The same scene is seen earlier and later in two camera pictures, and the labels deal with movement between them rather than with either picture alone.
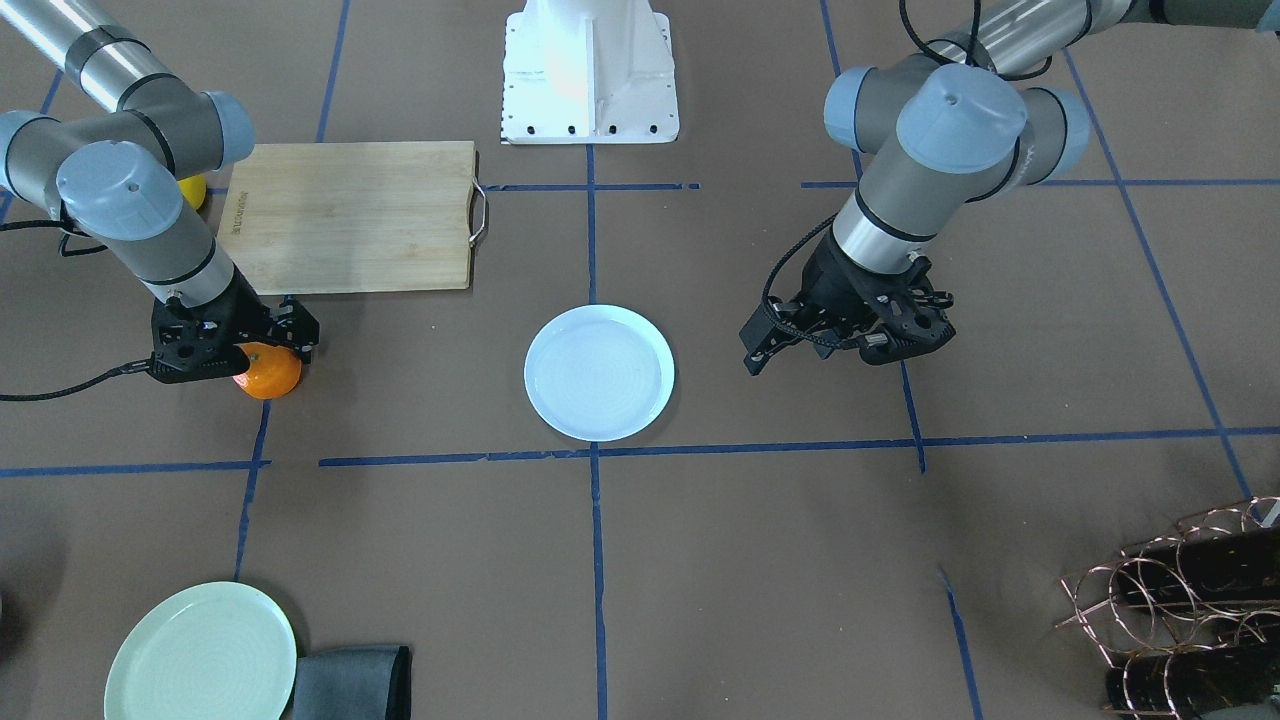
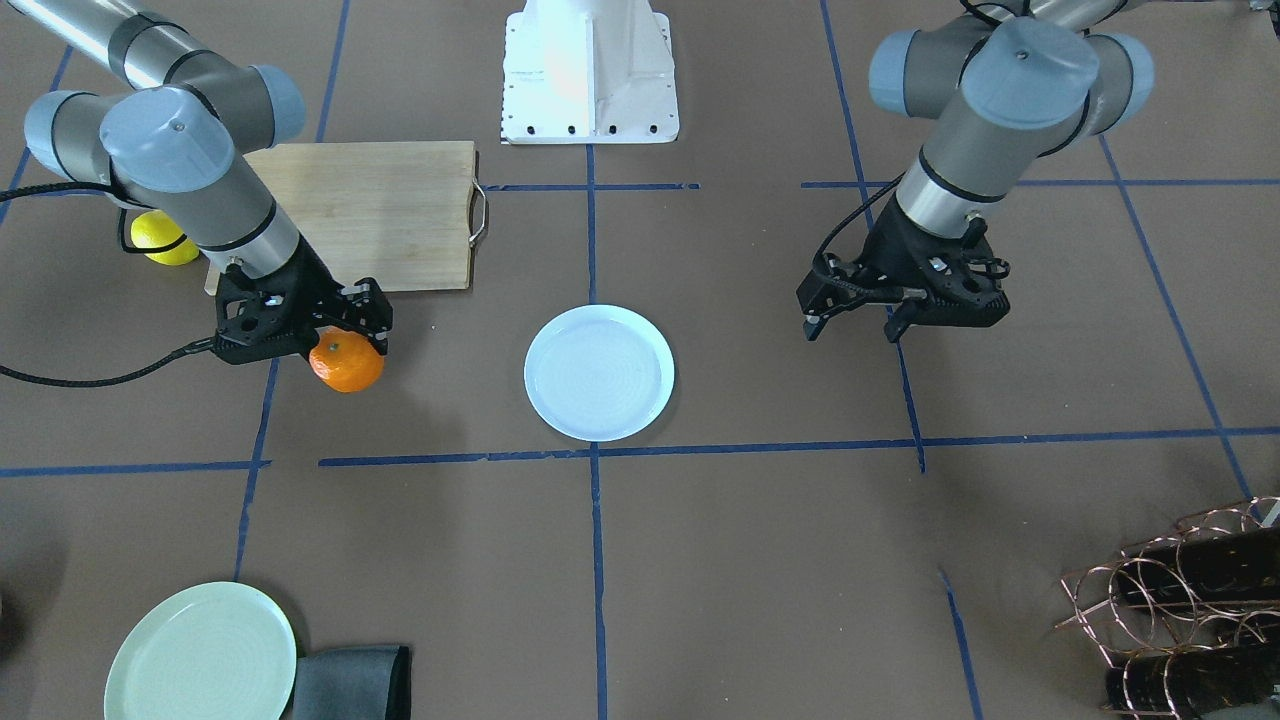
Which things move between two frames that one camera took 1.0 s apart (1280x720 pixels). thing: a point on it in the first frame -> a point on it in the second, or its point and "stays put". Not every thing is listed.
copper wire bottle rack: [1189, 618] stays put
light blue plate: [599, 373] stays put
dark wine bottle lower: [1186, 683] stays put
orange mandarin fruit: [273, 371] -> [346, 361]
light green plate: [218, 651] stays put
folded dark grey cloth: [354, 683] stays put
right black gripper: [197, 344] -> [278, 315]
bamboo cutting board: [325, 217] stays put
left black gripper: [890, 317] -> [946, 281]
